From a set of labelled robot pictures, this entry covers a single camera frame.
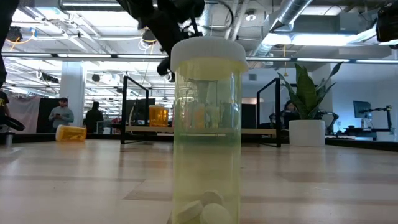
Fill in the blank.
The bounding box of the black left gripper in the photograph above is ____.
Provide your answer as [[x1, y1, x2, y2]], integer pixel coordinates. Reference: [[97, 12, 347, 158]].
[[117, 0, 206, 77]]

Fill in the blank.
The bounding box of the large orange pill bottle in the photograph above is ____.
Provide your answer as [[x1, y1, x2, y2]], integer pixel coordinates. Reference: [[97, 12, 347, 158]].
[[149, 105, 170, 128], [55, 124, 88, 142]]

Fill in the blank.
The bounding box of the wooden shelf board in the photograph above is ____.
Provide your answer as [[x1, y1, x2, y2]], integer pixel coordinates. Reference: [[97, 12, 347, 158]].
[[125, 125, 277, 137]]

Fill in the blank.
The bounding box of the black ceiling spotlight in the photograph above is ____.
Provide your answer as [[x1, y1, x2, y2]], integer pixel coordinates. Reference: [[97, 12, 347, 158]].
[[141, 28, 158, 45], [4, 26, 23, 43]]

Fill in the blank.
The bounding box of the black display screen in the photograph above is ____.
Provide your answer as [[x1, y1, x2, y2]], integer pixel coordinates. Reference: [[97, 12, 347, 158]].
[[126, 98, 156, 126]]

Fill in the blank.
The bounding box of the white building column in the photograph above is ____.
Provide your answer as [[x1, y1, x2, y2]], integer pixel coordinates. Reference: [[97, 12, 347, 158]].
[[60, 60, 87, 133]]

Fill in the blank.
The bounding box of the yellow-green pill bottle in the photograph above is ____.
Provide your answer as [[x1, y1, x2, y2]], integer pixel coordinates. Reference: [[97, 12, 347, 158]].
[[170, 35, 249, 224]]

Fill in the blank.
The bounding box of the person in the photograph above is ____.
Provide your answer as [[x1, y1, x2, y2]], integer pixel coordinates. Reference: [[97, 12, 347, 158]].
[[0, 90, 11, 125], [47, 96, 75, 134], [83, 101, 105, 134], [280, 98, 302, 129]]

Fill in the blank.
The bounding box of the black partition panel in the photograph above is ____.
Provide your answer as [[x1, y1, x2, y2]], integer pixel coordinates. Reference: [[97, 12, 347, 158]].
[[36, 97, 69, 134]]

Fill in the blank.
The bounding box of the green snake plant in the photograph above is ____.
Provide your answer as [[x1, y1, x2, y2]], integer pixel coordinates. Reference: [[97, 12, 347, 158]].
[[277, 61, 345, 121]]

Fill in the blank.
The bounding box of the pale hanging cloth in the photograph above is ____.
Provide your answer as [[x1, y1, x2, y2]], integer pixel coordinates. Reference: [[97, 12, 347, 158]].
[[7, 95, 42, 134]]

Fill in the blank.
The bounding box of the white plant pot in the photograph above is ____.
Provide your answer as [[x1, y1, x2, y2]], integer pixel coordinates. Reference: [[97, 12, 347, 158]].
[[288, 119, 326, 148]]

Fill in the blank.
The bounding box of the black curved pad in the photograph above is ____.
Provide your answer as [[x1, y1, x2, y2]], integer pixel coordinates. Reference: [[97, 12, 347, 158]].
[[2, 116, 26, 132]]

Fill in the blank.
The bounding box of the grey metal cylinder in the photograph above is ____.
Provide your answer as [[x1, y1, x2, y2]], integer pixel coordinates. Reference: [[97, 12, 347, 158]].
[[4, 130, 15, 147]]

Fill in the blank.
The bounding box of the black computer monitor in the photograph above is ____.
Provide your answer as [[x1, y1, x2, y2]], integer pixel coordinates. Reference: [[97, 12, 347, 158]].
[[353, 100, 372, 119]]

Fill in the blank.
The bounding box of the black metal shelf side frame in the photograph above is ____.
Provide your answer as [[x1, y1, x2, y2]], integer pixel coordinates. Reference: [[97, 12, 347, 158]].
[[120, 75, 150, 145], [256, 77, 285, 149]]

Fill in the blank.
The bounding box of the black aluminium frame rail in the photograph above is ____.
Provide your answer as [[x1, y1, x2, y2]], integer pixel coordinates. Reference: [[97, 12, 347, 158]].
[[0, 132, 398, 149]]

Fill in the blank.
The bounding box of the silver spiral ventilation duct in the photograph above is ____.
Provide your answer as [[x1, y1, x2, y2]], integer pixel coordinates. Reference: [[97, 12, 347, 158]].
[[252, 0, 314, 58]]

